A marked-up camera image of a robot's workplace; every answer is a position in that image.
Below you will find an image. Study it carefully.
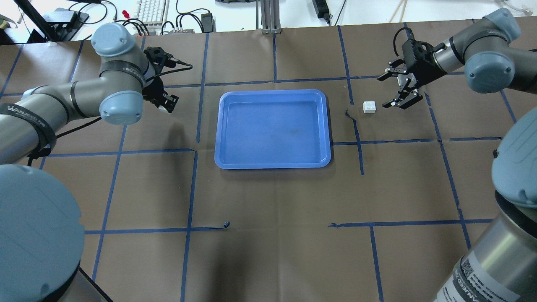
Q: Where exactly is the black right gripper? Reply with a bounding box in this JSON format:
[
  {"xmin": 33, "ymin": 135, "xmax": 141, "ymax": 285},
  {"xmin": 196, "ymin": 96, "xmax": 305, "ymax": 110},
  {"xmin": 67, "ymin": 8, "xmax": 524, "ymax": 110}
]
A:
[{"xmin": 377, "ymin": 39, "xmax": 448, "ymax": 109}]

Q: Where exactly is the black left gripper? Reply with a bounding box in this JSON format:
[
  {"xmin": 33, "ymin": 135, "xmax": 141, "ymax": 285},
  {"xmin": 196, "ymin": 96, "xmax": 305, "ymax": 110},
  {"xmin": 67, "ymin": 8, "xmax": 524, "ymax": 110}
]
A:
[{"xmin": 143, "ymin": 77, "xmax": 179, "ymax": 114}]

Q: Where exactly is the white block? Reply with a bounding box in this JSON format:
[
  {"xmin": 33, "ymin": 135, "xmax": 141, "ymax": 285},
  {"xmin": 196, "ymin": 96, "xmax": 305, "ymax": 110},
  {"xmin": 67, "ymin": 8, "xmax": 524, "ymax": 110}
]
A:
[{"xmin": 362, "ymin": 101, "xmax": 377, "ymax": 114}]

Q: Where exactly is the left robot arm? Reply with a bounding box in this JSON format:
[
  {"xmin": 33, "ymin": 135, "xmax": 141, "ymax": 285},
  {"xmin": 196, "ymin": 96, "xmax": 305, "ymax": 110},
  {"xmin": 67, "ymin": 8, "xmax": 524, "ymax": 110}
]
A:
[{"xmin": 1, "ymin": 23, "xmax": 180, "ymax": 302}]

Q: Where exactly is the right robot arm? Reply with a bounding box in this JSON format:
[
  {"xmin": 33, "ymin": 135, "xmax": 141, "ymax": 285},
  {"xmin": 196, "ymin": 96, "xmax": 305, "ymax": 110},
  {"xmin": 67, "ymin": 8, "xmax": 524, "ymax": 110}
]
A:
[{"xmin": 378, "ymin": 8, "xmax": 537, "ymax": 302}]

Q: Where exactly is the blue plastic tray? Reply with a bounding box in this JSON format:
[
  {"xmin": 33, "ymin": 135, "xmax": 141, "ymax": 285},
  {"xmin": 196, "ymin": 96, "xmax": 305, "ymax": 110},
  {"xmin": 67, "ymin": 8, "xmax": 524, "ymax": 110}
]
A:
[{"xmin": 214, "ymin": 89, "xmax": 332, "ymax": 169}]

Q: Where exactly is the white keyboard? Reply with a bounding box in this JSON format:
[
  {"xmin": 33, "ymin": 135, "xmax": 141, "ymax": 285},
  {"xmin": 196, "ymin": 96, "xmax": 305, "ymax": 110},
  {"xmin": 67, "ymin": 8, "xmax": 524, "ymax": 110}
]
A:
[{"xmin": 134, "ymin": 0, "xmax": 169, "ymax": 26}]

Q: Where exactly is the black power adapter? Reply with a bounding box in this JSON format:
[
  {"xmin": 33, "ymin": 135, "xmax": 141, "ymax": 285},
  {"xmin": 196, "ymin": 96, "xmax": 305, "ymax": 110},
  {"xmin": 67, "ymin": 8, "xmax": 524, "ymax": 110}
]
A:
[{"xmin": 312, "ymin": 0, "xmax": 331, "ymax": 19}]

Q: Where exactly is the black monitor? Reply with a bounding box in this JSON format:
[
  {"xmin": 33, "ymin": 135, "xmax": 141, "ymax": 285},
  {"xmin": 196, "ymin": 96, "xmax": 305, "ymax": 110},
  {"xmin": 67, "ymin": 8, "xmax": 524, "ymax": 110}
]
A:
[{"xmin": 15, "ymin": 0, "xmax": 89, "ymax": 42}]

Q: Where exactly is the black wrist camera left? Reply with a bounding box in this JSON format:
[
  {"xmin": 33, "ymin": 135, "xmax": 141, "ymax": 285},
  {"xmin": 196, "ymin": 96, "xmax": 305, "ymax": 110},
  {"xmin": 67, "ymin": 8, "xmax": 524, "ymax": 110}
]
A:
[{"xmin": 143, "ymin": 47, "xmax": 193, "ymax": 72}]

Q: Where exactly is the aluminium frame post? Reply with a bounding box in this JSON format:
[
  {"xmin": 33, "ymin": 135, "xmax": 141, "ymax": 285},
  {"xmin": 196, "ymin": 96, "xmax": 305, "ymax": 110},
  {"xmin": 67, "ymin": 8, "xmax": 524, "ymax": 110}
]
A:
[{"xmin": 255, "ymin": 0, "xmax": 282, "ymax": 35}]

